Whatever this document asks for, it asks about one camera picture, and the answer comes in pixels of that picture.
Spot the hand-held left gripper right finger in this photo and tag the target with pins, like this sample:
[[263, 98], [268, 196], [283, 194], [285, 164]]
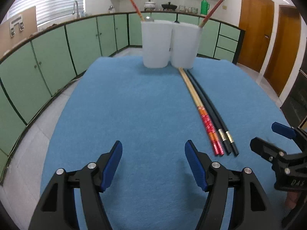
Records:
[[195, 165]]

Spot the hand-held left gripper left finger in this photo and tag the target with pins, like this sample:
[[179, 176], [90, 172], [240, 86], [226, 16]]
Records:
[[111, 165]]

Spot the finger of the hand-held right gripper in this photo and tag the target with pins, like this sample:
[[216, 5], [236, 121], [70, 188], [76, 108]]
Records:
[[283, 129], [263, 149]]

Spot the red-ended wooden chopstick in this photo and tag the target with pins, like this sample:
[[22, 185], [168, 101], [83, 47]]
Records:
[[208, 118], [212, 10], [203, 119], [135, 6]]

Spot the black chopstick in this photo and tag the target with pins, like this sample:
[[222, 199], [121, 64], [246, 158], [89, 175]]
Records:
[[215, 112], [211, 112]]

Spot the white twin utensil holder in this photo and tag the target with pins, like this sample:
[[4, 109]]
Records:
[[168, 45]]

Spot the metal spoon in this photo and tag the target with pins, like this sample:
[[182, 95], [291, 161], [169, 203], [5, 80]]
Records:
[[148, 18]]

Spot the person's right hand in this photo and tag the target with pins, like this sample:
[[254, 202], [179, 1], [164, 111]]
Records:
[[291, 200]]

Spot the dark cabinet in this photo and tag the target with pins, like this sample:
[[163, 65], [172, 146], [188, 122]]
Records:
[[296, 100]]

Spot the blue table mat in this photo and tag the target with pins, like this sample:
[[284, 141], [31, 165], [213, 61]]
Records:
[[134, 110]]

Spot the wooden door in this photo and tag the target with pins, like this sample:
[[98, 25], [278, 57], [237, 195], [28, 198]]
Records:
[[255, 26], [284, 50]]

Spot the green base cabinets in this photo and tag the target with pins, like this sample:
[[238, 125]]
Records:
[[55, 52]]

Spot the green thermos flask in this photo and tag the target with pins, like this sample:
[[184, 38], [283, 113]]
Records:
[[205, 6]]

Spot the glass jars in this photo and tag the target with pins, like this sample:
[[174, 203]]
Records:
[[189, 9]]

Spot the black wok with lid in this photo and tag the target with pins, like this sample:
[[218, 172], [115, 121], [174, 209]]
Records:
[[169, 6]]

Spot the metal kitchen faucet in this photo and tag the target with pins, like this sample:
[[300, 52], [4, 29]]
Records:
[[76, 7]]

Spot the white cooking pot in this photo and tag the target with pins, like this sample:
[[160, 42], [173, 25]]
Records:
[[150, 5]]

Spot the brown board water dispenser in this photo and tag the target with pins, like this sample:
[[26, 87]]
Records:
[[26, 21]]

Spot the white window blind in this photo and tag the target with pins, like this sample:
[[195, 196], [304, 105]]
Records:
[[48, 2]]

